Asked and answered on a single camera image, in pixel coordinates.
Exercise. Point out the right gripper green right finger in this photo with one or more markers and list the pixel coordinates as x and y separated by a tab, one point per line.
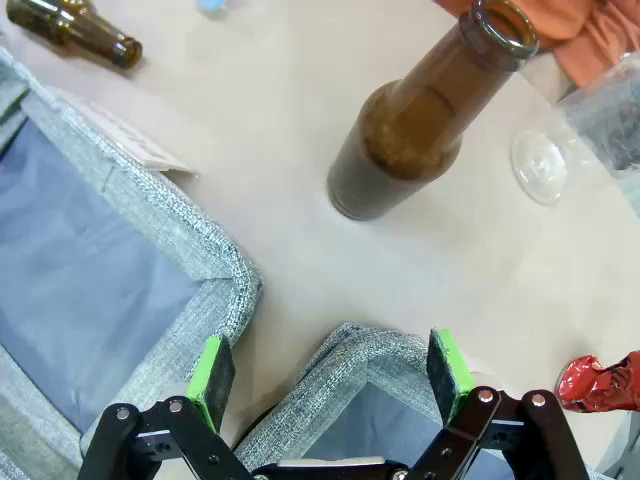
450	375

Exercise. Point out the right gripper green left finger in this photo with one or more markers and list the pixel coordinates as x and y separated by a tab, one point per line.
210	380

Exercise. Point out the crushed red can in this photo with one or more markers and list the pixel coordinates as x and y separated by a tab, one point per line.
595	382

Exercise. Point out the brown glass bottle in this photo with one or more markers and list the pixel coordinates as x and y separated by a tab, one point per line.
75	27
400	135

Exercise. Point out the large clear plastic bottle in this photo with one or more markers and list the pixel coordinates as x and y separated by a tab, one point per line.
600	115

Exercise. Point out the blue-capped clear plastic bottle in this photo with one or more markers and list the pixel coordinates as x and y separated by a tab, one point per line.
211	4

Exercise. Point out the grey fabric can basket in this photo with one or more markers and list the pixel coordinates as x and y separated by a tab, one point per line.
360	400

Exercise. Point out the grey fabric plastic basket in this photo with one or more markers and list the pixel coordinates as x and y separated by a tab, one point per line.
100	260

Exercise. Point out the white printed label card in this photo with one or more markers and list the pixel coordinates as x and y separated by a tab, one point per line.
125	132

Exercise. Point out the person in orange hoodie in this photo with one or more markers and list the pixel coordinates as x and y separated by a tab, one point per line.
585	30

